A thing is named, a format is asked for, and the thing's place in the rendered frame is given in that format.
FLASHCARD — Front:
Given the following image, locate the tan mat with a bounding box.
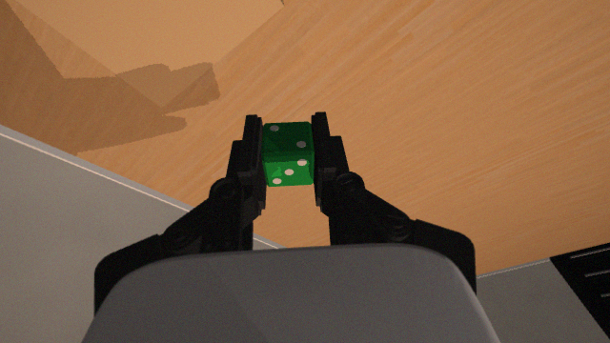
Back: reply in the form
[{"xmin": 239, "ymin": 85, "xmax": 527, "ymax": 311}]
[{"xmin": 15, "ymin": 0, "xmax": 284, "ymax": 108}]

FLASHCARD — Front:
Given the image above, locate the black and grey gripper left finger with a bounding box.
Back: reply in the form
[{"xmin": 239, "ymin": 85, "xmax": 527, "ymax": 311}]
[{"xmin": 94, "ymin": 114, "xmax": 267, "ymax": 316}]

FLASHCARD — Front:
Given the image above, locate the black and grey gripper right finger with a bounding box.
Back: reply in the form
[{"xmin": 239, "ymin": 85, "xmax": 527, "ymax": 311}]
[{"xmin": 311, "ymin": 111, "xmax": 477, "ymax": 296}]

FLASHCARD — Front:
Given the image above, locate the green die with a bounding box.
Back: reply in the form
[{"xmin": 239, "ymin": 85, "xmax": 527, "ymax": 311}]
[{"xmin": 261, "ymin": 121, "xmax": 315, "ymax": 187}]

